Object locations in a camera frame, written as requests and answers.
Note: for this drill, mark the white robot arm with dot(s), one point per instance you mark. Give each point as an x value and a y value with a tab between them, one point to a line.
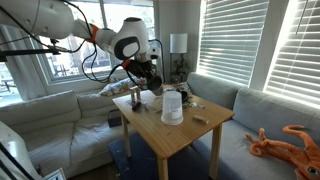
54	19

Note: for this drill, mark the orange plush octopus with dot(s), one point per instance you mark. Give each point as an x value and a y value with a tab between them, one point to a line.
306	160

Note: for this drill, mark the black camera on stand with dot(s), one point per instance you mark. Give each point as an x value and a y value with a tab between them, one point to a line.
51	49

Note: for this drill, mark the floral cushion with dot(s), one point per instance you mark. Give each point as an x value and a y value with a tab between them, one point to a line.
121	86

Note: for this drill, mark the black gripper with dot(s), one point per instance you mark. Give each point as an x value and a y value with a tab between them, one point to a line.
146	70

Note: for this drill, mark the small wooden block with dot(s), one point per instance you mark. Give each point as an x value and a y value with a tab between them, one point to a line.
200	119

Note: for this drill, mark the wooden table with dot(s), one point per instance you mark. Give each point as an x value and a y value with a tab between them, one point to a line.
167	127

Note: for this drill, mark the translucent white plastic container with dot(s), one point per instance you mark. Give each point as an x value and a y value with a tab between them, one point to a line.
172	108

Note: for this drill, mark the wooden arch block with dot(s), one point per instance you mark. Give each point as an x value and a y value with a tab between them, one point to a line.
135	95

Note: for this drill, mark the blue rug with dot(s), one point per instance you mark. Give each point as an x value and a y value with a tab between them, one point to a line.
186	164

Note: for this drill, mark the silver metal cup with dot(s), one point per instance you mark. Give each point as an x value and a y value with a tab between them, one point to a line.
155	86

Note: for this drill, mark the black box on sofa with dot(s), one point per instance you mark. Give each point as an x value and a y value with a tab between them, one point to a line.
114	118

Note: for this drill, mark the white sofa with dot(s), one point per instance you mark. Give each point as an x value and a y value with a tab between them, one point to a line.
65	130

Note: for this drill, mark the arched floor lamp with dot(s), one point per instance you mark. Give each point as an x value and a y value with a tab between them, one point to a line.
156	52

